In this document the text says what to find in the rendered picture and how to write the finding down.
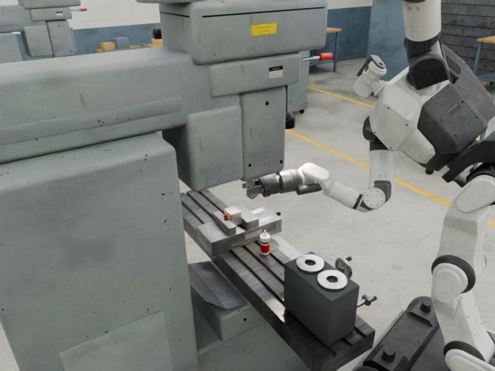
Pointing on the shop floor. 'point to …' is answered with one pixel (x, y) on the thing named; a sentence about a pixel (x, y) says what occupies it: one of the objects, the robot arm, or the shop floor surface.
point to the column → (96, 260)
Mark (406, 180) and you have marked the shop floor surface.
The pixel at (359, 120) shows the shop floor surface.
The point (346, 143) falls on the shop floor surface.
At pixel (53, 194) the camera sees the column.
